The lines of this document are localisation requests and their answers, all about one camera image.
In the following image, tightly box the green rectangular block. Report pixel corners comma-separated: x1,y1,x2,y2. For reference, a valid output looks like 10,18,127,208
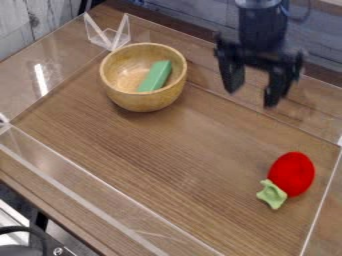
138,60,173,92

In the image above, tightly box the clear acrylic corner bracket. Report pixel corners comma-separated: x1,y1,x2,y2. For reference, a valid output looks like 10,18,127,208
83,13,131,51

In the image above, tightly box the light wooden bowl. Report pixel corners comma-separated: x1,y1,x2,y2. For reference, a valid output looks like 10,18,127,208
99,43,189,112

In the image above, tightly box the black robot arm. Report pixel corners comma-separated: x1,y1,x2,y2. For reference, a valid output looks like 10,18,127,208
214,0,305,108

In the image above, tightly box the black cable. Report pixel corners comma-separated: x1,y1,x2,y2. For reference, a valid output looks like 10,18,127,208
0,225,50,256

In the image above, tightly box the red plush strawberry toy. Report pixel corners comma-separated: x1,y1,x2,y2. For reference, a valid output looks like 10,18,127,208
257,152,316,210

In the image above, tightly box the black table frame bracket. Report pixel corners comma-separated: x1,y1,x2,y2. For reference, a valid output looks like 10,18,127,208
30,209,78,256

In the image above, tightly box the clear acrylic tray wall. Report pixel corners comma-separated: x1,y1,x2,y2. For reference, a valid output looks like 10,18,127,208
0,18,342,256

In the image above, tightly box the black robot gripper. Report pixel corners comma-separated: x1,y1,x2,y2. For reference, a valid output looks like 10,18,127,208
214,0,306,108

